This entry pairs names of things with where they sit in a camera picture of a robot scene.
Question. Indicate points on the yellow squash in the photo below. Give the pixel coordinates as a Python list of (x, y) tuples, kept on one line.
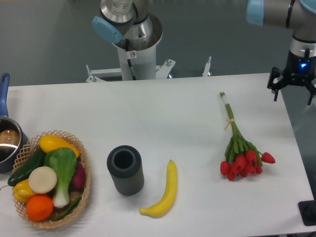
[(49, 143)]

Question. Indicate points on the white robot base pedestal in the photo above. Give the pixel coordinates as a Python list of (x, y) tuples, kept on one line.
[(134, 65)]

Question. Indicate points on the blue handled saucepan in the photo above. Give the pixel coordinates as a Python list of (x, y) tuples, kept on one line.
[(12, 137)]

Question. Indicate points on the yellow banana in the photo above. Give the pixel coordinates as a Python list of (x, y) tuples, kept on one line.
[(160, 208)]

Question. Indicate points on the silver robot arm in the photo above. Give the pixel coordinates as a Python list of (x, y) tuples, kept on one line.
[(300, 17)]

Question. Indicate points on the dark grey ribbed vase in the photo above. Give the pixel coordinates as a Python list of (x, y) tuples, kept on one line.
[(124, 164)]

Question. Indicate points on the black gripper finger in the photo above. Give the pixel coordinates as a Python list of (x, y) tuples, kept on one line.
[(275, 84), (312, 90)]

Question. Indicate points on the orange fruit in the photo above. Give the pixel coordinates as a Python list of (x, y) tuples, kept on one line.
[(39, 207)]

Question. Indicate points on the white round disc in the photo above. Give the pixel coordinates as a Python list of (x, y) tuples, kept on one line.
[(42, 180)]

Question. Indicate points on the green bok choy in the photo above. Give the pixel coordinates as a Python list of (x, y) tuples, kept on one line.
[(63, 161)]

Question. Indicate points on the green cucumber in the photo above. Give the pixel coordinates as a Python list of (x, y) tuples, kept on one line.
[(23, 173)]

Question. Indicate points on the yellow bell pepper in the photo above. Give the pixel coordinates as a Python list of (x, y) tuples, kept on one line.
[(22, 191)]

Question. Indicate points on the black clamp at table edge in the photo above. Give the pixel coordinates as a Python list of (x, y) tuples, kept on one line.
[(308, 212)]

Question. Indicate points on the silver robot base joint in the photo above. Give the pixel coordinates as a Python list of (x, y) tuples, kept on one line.
[(128, 24)]

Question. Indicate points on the green bean pod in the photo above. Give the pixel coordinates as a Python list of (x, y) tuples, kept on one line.
[(68, 210)]

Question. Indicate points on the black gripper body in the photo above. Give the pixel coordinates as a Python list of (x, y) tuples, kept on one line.
[(298, 70)]

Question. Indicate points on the red tulip bouquet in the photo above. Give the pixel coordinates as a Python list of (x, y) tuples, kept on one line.
[(241, 156)]

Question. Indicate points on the purple onion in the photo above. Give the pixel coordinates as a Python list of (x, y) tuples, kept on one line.
[(78, 180)]

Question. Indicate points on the woven wicker basket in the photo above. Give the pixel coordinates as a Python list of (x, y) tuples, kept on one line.
[(26, 152)]

